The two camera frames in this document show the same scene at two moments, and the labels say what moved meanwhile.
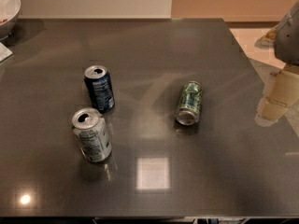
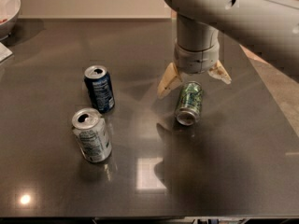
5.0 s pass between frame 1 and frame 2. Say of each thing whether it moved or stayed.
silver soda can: stayed
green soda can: stayed
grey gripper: moved
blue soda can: stayed
